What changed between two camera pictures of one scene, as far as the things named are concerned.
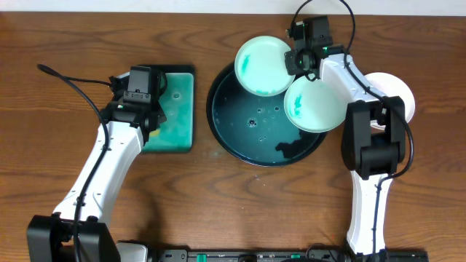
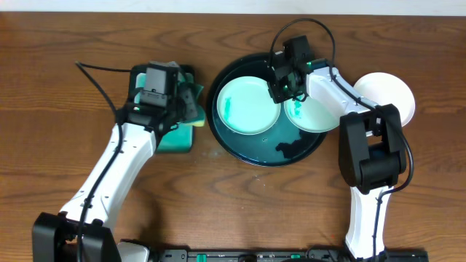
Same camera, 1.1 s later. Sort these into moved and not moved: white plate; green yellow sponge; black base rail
Moved: green yellow sponge
Not moved: black base rail; white plate
